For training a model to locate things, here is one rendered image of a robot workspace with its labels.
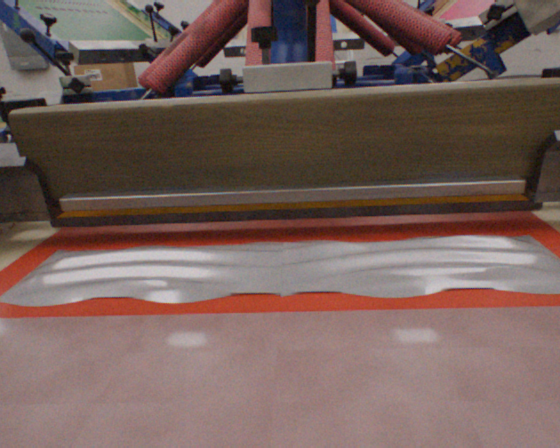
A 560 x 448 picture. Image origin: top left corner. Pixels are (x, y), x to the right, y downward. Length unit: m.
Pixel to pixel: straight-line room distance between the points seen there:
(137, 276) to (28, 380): 0.09
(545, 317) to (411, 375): 0.09
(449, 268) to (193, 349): 0.15
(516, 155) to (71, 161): 0.33
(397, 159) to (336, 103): 0.06
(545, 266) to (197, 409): 0.22
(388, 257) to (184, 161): 0.16
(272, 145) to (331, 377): 0.17
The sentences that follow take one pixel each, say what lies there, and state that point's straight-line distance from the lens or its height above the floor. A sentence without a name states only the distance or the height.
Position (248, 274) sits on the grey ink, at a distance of 0.24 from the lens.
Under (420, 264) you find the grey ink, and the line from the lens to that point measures 0.26.
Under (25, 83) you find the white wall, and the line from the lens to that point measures 5.38.
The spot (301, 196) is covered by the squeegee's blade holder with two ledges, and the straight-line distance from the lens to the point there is 0.28.
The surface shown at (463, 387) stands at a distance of 0.19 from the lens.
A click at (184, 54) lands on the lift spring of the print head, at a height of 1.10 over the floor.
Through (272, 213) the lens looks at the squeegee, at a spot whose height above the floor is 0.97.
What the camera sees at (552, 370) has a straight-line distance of 0.21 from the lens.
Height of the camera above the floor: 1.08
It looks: 24 degrees down
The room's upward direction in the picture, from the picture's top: 4 degrees counter-clockwise
